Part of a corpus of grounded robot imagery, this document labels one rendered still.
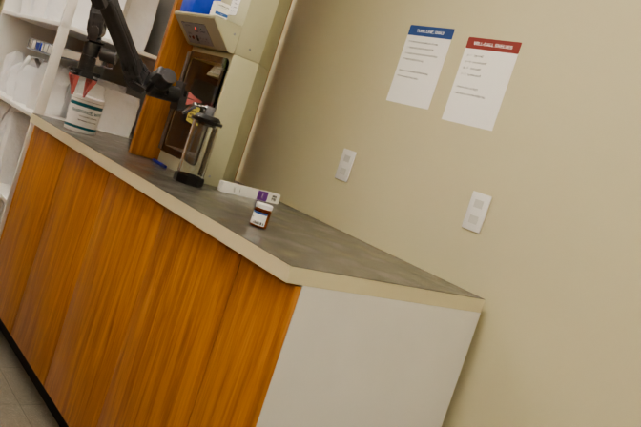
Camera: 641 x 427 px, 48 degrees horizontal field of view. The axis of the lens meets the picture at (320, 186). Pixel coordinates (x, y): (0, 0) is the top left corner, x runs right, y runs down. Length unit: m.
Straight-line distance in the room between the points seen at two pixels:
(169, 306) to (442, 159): 0.95
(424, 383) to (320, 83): 1.33
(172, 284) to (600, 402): 1.14
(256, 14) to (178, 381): 1.31
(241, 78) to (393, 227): 0.76
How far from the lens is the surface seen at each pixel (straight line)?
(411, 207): 2.34
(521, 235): 2.07
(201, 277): 1.92
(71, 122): 3.12
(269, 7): 2.64
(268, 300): 1.67
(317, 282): 1.63
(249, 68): 2.62
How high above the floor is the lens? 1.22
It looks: 4 degrees down
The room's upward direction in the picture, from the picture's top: 18 degrees clockwise
